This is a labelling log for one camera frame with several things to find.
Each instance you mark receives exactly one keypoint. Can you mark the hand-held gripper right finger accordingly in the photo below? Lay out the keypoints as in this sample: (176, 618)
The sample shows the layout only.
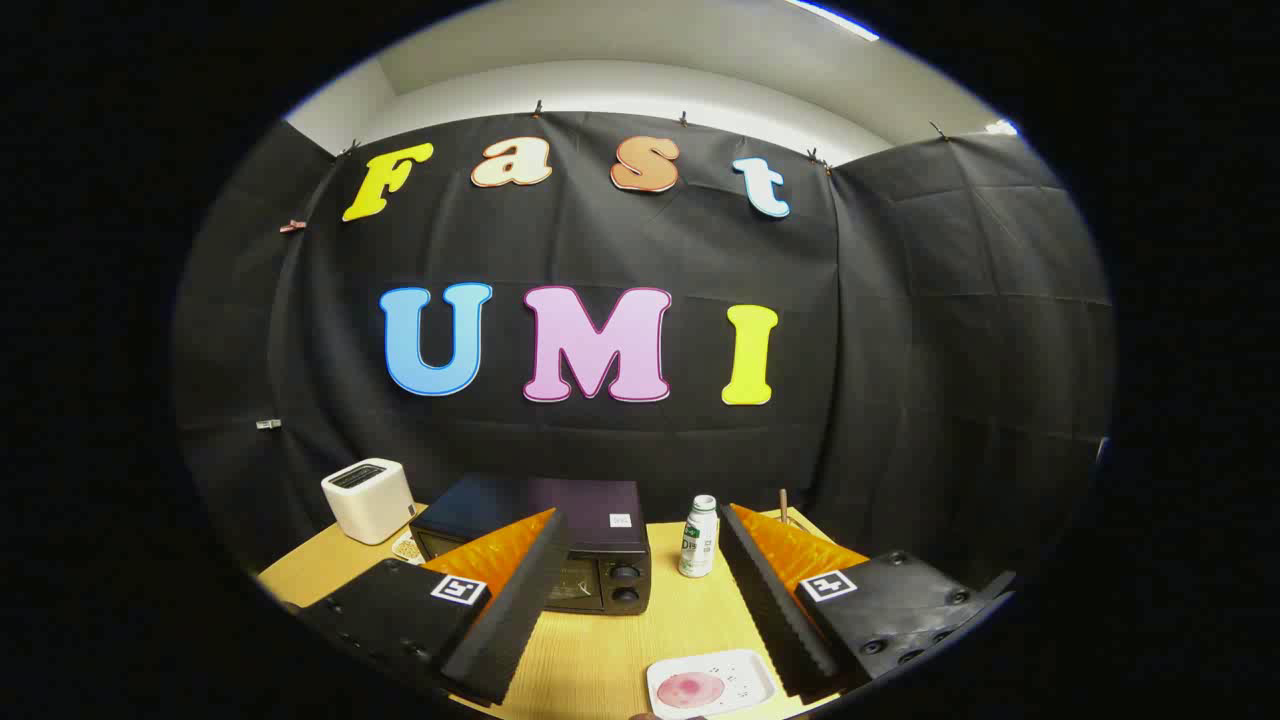
(775, 610)

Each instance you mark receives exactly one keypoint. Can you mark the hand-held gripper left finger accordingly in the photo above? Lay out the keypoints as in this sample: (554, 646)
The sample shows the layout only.
(515, 610)

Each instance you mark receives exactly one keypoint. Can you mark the white square plate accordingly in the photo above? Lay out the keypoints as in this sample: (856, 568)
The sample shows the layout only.
(745, 675)

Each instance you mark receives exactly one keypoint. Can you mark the black toaster oven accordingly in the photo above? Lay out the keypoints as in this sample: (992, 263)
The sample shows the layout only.
(500, 500)

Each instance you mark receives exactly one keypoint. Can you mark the round pink food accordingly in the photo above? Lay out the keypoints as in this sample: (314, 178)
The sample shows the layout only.
(690, 690)

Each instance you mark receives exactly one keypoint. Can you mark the white pop-up toaster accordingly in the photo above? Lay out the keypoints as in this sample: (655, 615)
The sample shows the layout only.
(368, 505)

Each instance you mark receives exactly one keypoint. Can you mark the white bottle green label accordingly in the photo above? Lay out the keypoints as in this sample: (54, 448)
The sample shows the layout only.
(698, 545)

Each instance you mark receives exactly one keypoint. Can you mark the small speckled mat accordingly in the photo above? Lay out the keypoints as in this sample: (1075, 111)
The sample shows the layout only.
(406, 547)

